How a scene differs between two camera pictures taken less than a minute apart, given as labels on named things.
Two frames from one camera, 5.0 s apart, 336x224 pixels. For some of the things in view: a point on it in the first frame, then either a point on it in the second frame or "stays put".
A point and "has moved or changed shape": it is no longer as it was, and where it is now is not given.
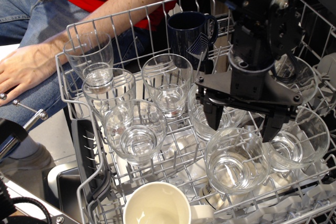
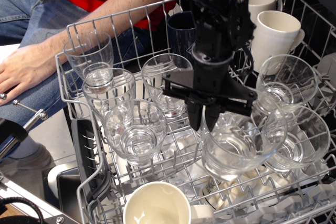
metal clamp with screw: [11, 134] stays put
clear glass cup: [136, 130] stays put
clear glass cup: [237, 161] has moved or changed shape
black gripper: [248, 86] -> [209, 84]
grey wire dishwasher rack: [192, 110] stays put
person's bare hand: [27, 65] stays put
